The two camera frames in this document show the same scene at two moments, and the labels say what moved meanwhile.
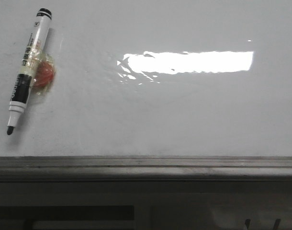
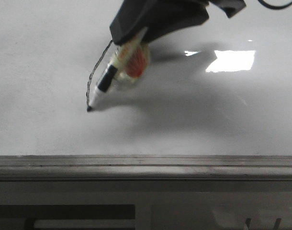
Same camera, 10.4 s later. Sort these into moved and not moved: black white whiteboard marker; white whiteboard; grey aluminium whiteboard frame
Moved: black white whiteboard marker
Not moved: grey aluminium whiteboard frame; white whiteboard
